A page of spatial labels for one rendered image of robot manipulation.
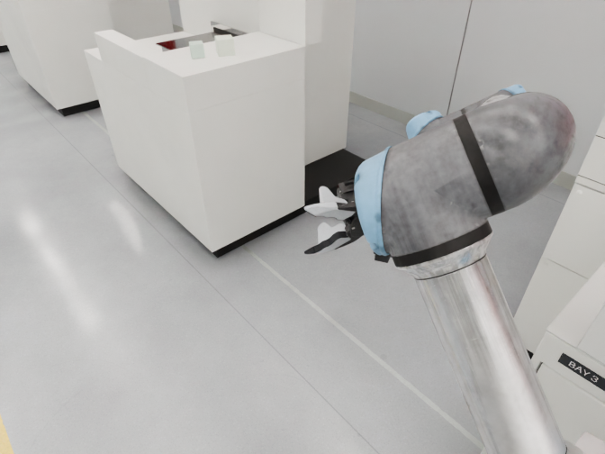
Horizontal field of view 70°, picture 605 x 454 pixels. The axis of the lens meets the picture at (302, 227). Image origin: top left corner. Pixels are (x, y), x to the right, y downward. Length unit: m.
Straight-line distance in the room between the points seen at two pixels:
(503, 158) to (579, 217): 1.16
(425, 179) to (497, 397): 0.25
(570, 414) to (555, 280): 0.70
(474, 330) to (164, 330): 1.68
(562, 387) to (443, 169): 0.73
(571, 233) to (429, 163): 1.21
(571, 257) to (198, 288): 1.56
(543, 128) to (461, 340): 0.23
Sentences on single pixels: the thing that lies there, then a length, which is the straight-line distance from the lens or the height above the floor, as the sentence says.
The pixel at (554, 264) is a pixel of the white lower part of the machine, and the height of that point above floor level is 0.51.
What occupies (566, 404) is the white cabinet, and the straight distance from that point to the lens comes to 1.14.
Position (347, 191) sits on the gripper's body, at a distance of 0.80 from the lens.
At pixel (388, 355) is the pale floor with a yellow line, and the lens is 1.91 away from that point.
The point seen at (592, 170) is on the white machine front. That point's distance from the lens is 1.54.
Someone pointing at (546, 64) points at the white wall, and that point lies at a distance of 3.15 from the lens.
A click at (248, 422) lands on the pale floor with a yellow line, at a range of 1.74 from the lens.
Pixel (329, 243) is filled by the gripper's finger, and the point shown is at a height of 0.99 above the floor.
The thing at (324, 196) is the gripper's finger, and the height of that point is 1.11.
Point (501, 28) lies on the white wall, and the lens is 3.24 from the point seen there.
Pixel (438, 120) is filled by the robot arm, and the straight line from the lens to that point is 0.90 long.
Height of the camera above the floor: 1.53
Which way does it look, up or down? 38 degrees down
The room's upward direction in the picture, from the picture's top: straight up
